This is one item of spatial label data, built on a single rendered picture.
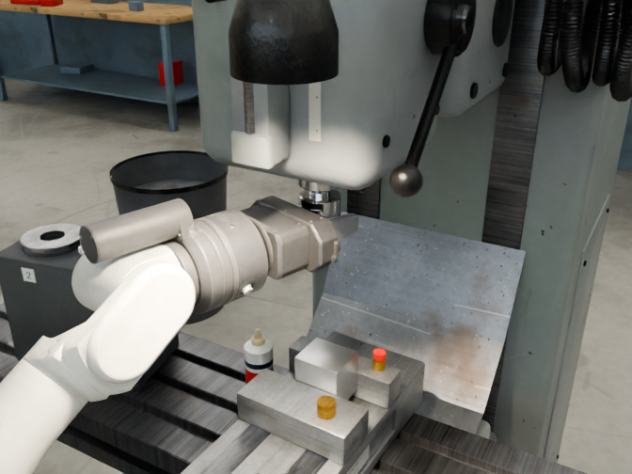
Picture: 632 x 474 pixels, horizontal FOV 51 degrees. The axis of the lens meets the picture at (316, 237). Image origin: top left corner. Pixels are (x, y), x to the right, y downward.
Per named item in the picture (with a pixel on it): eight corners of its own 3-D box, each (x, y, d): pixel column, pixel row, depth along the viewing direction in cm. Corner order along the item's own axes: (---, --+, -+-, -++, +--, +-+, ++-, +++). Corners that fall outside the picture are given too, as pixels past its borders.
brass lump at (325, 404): (329, 422, 75) (329, 410, 74) (312, 416, 76) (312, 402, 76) (339, 411, 77) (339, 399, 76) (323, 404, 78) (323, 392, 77)
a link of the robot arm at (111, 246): (243, 313, 63) (134, 360, 56) (182, 292, 71) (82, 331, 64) (223, 197, 60) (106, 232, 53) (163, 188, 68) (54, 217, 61)
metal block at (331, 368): (336, 413, 81) (337, 372, 78) (294, 397, 84) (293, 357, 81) (356, 390, 85) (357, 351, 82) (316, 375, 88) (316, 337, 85)
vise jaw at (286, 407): (343, 466, 75) (344, 438, 73) (237, 418, 82) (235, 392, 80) (369, 434, 79) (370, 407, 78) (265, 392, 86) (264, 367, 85)
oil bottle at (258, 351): (264, 404, 95) (261, 339, 90) (241, 396, 97) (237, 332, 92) (279, 389, 98) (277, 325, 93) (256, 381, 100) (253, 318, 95)
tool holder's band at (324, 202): (345, 196, 75) (345, 188, 75) (336, 212, 71) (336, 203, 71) (305, 192, 76) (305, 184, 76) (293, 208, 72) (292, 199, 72)
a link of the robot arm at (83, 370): (212, 296, 59) (109, 424, 54) (161, 278, 66) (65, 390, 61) (166, 248, 56) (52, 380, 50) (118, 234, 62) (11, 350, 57)
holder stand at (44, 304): (139, 391, 98) (122, 270, 89) (16, 362, 104) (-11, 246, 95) (180, 346, 108) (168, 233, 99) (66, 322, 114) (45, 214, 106)
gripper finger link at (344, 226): (353, 233, 76) (312, 249, 72) (354, 208, 74) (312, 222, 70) (363, 238, 75) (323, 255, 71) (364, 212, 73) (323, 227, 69)
